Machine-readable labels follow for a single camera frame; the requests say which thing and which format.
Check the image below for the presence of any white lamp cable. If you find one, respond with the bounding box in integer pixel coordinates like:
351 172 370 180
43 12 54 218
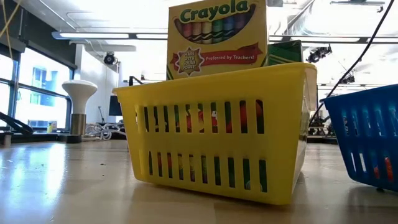
85 123 127 141

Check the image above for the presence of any yellow plastic basket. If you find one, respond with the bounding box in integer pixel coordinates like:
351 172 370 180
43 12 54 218
111 62 318 206

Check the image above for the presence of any white mushroom table lamp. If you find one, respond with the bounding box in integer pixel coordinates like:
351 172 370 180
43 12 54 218
61 79 99 144

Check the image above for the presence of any silver ventilation duct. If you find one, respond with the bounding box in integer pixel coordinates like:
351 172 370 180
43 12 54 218
275 0 346 65

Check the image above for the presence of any blue plastic basket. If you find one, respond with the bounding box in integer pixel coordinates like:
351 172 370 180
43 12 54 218
320 83 398 193

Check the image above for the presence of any yellow cable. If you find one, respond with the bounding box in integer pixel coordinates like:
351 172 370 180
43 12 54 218
0 0 22 60

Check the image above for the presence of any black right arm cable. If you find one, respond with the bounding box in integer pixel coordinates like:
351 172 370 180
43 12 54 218
307 0 392 125

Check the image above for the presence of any red coil wristband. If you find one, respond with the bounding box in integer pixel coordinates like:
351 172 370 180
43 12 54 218
371 155 394 183

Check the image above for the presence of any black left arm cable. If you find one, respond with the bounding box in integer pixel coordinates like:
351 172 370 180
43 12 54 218
0 111 34 136

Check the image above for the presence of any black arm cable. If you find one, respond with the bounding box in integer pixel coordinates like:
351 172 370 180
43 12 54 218
0 111 34 136
307 0 392 125

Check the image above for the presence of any large window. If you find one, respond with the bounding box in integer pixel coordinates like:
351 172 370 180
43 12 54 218
0 46 77 133

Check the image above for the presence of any black monitor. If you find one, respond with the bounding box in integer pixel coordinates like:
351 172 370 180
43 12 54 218
108 95 123 117

